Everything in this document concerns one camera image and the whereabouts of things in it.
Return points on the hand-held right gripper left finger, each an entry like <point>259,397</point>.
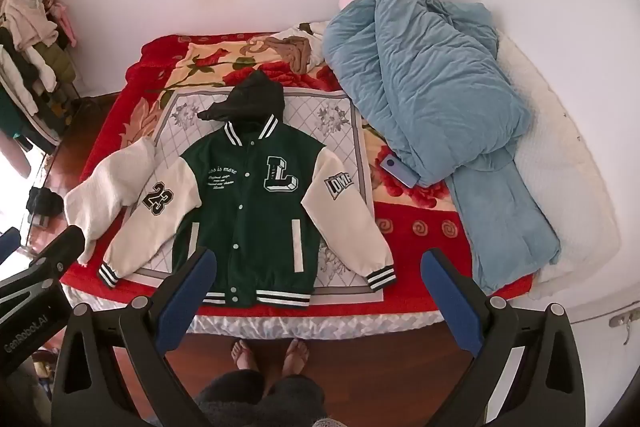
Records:
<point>187,292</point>

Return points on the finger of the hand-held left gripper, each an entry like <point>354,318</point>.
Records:
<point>60,249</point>
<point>7,243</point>

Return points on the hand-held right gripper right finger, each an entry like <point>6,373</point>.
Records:
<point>450,302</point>

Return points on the green white varsity jacket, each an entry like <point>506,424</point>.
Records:
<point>250,207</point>

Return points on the pile of hanging clothes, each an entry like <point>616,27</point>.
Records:
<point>30,52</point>

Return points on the black shoes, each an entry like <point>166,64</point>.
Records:
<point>42,202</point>

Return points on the red floral blanket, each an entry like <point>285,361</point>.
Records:
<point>415,227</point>

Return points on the person's left foot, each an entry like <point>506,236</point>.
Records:
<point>245,356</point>

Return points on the person's foot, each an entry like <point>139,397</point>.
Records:
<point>245,356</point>
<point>295,357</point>

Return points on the person's right foot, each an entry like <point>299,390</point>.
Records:
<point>295,357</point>

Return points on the blue smartphone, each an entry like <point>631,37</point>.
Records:
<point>397,172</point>

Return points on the metal door latch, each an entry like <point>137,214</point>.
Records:
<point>624,323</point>

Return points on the white quilted mattress pad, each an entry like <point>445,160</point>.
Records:
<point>565,167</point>

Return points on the light blue duvet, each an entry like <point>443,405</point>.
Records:
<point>430,97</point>

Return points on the beige crumpled garment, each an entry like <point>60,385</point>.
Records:
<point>295,49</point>

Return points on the pink pillow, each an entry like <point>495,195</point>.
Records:
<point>347,0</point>

